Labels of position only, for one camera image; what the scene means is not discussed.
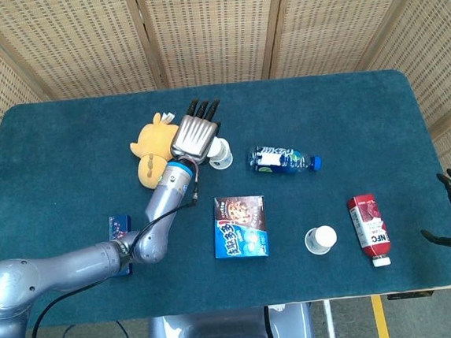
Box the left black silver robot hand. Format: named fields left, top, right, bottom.
left=166, top=97, right=227, bottom=169

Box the yellow plush toy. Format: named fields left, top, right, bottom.
left=127, top=109, right=187, bottom=192

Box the blue plastic drink bottle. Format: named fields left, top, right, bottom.
left=246, top=139, right=324, bottom=179

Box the red juice bottle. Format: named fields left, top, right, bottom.
left=345, top=191, right=394, bottom=270

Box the blue brown cookie box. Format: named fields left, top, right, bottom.
left=210, top=192, right=270, bottom=262

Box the long dark blue box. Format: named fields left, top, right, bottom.
left=106, top=213, right=137, bottom=279

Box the blue table mat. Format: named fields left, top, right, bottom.
left=0, top=64, right=451, bottom=332

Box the yellow floor tape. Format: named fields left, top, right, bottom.
left=370, top=295, right=392, bottom=338

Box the white table leg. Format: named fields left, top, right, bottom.
left=323, top=299, right=338, bottom=338

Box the grey robot torso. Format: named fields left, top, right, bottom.
left=142, top=302, right=316, bottom=338

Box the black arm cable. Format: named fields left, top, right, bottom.
left=13, top=188, right=214, bottom=338

